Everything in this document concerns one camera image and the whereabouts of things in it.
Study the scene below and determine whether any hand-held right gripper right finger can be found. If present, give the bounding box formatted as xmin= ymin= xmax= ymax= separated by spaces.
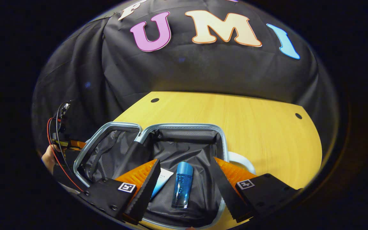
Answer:
xmin=210 ymin=157 xmax=302 ymax=223

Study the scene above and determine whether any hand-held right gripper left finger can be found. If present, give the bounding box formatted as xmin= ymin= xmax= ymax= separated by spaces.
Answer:
xmin=78 ymin=159 xmax=161 ymax=225

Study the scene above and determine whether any white skin care tube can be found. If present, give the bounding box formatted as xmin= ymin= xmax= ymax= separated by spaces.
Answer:
xmin=150 ymin=168 xmax=174 ymax=200

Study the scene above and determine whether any blue skin care bottle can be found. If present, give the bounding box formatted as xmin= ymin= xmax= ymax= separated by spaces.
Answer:
xmin=171 ymin=161 xmax=194 ymax=209

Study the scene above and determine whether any light blue suitcase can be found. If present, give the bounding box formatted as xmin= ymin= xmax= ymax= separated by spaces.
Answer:
xmin=73 ymin=123 xmax=257 ymax=229

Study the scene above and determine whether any red cable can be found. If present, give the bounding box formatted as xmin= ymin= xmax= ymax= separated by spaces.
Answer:
xmin=46 ymin=117 xmax=85 ymax=193

